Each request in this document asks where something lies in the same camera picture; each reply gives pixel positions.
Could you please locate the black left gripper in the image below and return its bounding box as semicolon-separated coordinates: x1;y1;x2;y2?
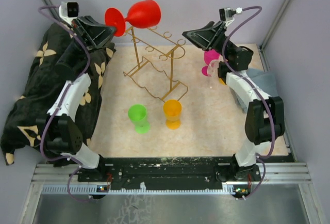
66;15;119;60

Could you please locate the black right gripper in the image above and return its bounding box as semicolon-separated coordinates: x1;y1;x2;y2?
181;21;235;60

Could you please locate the pink plastic wine glass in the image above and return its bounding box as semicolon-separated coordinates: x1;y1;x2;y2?
202;50;220;77

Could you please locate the clear wine glass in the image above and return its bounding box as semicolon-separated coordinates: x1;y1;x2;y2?
207;59;220;89

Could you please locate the orange plastic wine glass back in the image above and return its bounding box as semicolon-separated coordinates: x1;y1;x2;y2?
219;78;226;85

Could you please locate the orange plastic wine glass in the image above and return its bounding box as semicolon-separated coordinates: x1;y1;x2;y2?
219;78;226;85
163;100;182;130

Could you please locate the red plastic wine glass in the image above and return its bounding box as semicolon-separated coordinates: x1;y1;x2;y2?
105;0;161;37

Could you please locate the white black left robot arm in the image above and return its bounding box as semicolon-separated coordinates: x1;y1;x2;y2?
36;15;116;181

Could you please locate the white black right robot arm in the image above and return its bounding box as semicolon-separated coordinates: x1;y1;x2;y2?
183;21;285;182

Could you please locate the orange plastic wine glass front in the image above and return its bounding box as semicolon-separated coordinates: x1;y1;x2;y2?
163;100;182;130

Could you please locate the green plastic wine glass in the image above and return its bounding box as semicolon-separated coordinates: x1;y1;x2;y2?
128;104;150;134

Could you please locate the grey folded cloth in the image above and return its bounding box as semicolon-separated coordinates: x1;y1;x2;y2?
230;68;278;113

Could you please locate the black floral blanket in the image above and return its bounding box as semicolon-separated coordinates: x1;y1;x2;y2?
1;23;116;166

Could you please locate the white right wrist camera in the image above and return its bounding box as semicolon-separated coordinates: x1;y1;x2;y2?
219;7;243;26

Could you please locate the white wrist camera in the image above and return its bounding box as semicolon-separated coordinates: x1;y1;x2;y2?
219;7;243;26
59;2;79;25

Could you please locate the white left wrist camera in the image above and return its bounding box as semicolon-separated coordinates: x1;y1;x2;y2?
59;2;79;25

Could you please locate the gold wire wine glass rack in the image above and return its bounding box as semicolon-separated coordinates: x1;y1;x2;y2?
123;26;189;102

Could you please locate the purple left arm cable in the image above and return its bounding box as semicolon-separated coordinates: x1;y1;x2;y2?
38;5;100;204

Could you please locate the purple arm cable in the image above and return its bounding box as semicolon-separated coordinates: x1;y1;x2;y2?
38;5;100;204
221;6;276;200

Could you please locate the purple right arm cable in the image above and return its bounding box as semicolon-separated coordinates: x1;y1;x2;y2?
221;6;276;200

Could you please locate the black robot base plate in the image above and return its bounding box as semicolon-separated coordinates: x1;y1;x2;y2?
78;156;261;193

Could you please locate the grey slotted cable duct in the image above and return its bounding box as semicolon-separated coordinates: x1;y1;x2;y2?
41;184;248;195

